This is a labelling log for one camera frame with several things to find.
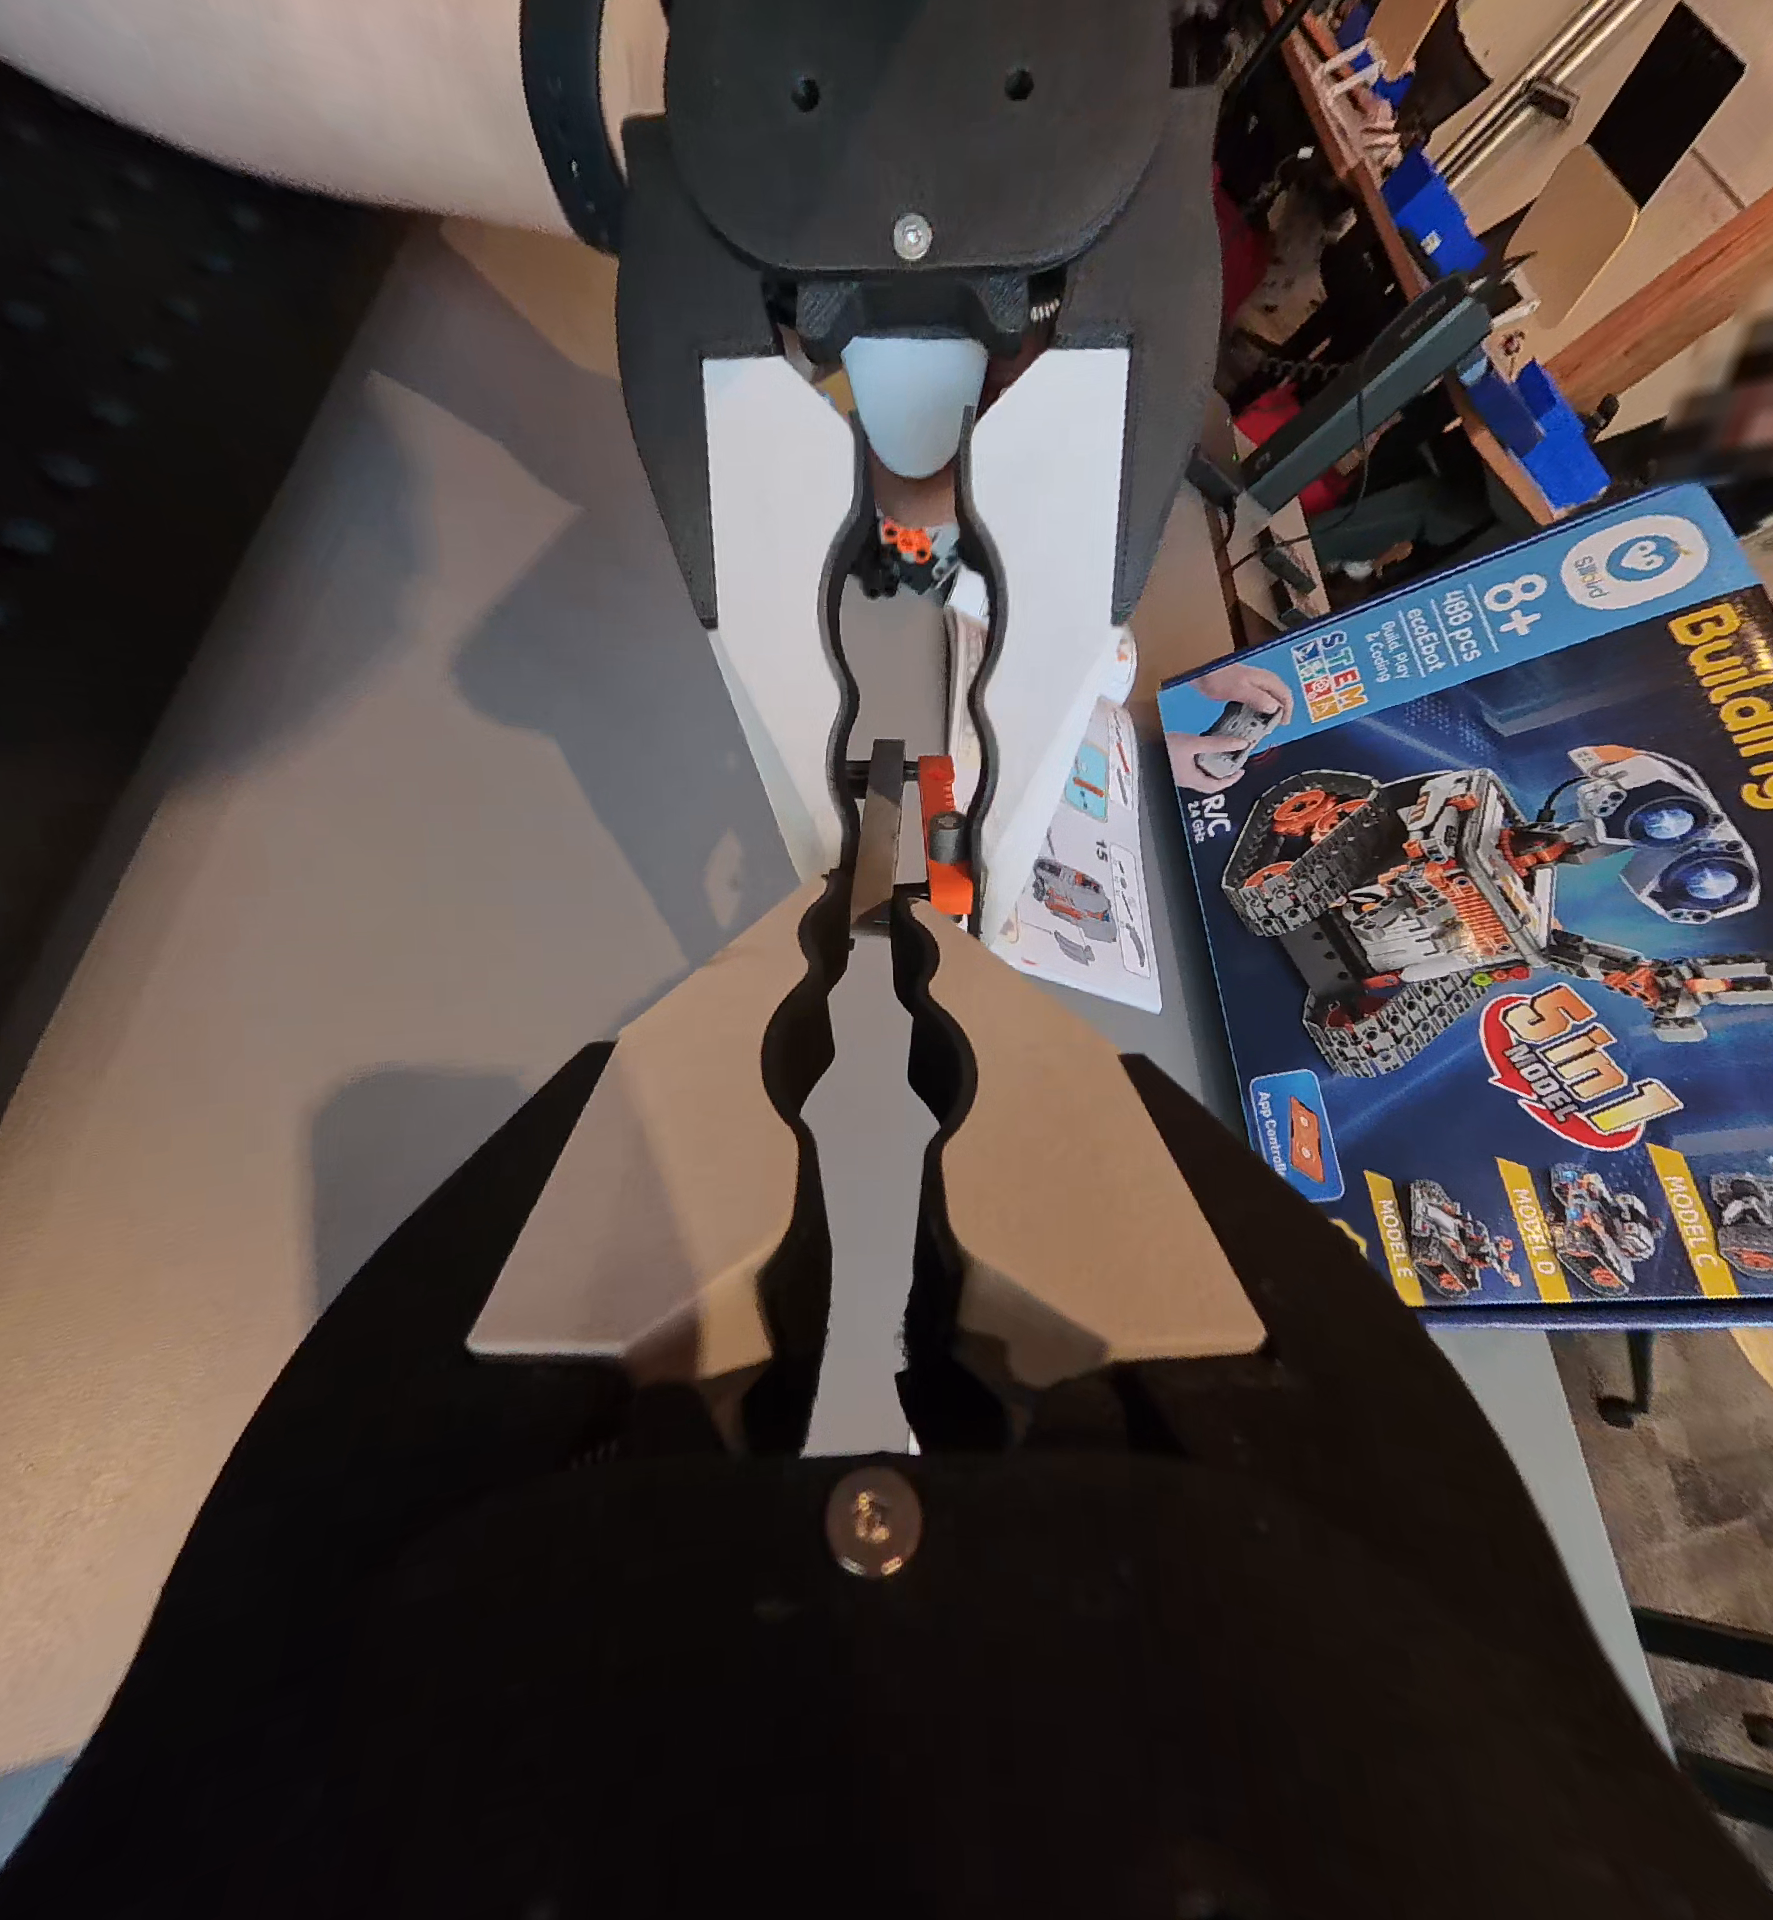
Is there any blue robot kit box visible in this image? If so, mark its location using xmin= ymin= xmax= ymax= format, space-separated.
xmin=1157 ymin=479 xmax=1773 ymax=1332

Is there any black perforated panel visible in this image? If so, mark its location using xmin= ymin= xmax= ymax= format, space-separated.
xmin=0 ymin=59 xmax=409 ymax=1247

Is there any red bag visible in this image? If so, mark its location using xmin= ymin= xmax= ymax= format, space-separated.
xmin=1213 ymin=188 xmax=1298 ymax=450

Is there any black wristband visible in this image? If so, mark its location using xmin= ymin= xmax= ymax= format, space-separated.
xmin=521 ymin=0 xmax=629 ymax=255

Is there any person's left forearm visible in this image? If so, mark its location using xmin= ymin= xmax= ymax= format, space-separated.
xmin=0 ymin=0 xmax=586 ymax=243

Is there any grey orange brick robot model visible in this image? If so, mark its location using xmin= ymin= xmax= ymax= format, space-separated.
xmin=862 ymin=511 xmax=966 ymax=605

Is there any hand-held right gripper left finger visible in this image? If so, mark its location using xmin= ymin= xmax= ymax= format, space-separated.
xmin=466 ymin=877 xmax=846 ymax=1416

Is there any dark teal device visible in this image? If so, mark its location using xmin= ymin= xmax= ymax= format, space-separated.
xmin=1232 ymin=276 xmax=1497 ymax=523

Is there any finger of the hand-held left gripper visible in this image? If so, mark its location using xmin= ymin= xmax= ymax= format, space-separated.
xmin=961 ymin=341 xmax=1134 ymax=941
xmin=703 ymin=355 xmax=869 ymax=883

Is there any wooden table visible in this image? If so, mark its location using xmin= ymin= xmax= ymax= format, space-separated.
xmin=1277 ymin=0 xmax=1773 ymax=514

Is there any grey desk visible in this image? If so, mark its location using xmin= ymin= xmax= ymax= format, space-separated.
xmin=0 ymin=209 xmax=1681 ymax=1800

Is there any open instruction booklet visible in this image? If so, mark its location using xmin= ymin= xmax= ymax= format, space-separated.
xmin=945 ymin=608 xmax=1165 ymax=1019

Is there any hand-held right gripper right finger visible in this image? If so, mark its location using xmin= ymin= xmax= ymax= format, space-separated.
xmin=894 ymin=900 xmax=1270 ymax=1397

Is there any orange toothed rack piece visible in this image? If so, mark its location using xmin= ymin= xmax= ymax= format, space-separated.
xmin=908 ymin=754 xmax=972 ymax=914

